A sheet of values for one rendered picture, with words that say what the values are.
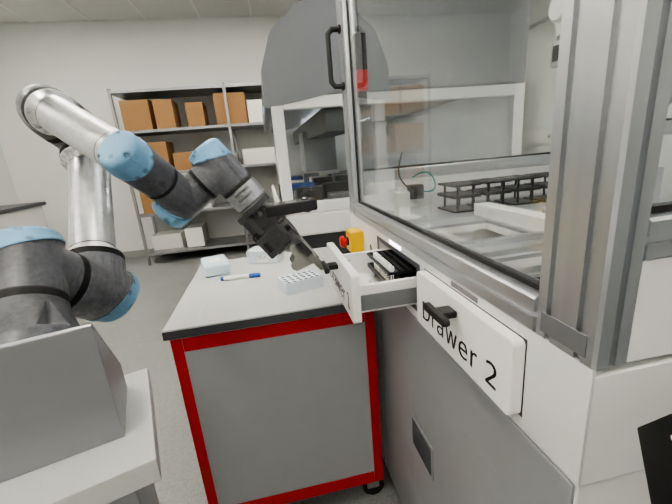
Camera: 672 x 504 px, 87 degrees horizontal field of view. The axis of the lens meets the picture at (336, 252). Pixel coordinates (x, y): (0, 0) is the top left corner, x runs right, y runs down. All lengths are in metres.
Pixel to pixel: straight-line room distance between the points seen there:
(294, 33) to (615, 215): 1.45
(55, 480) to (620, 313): 0.73
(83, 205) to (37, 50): 4.85
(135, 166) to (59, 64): 4.96
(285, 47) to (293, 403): 1.32
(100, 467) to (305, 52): 1.47
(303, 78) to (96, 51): 4.09
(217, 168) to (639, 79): 0.64
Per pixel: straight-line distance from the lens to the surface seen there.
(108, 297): 0.83
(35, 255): 0.75
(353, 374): 1.13
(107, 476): 0.67
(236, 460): 1.27
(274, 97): 1.61
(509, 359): 0.51
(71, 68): 5.57
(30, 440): 0.72
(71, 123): 0.85
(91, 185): 0.98
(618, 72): 0.39
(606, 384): 0.46
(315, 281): 1.11
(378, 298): 0.76
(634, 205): 0.40
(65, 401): 0.68
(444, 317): 0.57
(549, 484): 0.57
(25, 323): 0.67
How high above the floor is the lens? 1.17
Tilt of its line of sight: 16 degrees down
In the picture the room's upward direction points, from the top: 5 degrees counter-clockwise
